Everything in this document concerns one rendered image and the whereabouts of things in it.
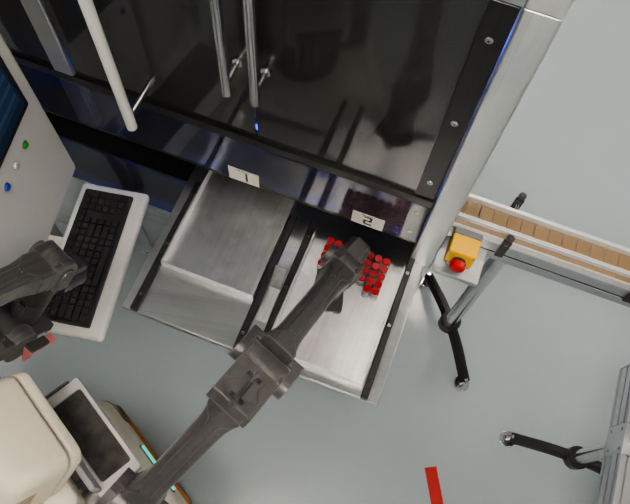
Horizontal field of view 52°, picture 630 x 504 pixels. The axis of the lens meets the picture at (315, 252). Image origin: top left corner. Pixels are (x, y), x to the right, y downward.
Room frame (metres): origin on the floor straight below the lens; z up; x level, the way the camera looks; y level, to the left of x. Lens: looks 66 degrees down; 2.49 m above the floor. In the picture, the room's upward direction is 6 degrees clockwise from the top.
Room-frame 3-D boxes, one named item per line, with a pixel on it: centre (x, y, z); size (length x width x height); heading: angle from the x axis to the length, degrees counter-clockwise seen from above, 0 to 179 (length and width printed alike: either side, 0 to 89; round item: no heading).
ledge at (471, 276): (0.75, -0.40, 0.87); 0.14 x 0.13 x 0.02; 165
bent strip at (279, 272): (0.56, 0.10, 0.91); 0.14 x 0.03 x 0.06; 164
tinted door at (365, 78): (0.78, -0.05, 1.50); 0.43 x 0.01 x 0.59; 75
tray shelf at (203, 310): (0.64, 0.08, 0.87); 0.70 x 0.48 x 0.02; 75
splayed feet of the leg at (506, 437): (0.35, -1.01, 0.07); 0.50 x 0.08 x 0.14; 75
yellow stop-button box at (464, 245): (0.71, -0.37, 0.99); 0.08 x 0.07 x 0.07; 165
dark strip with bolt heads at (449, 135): (0.72, -0.23, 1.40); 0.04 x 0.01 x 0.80; 75
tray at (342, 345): (0.55, -0.07, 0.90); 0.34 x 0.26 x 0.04; 164
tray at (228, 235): (0.75, 0.23, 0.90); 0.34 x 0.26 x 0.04; 165
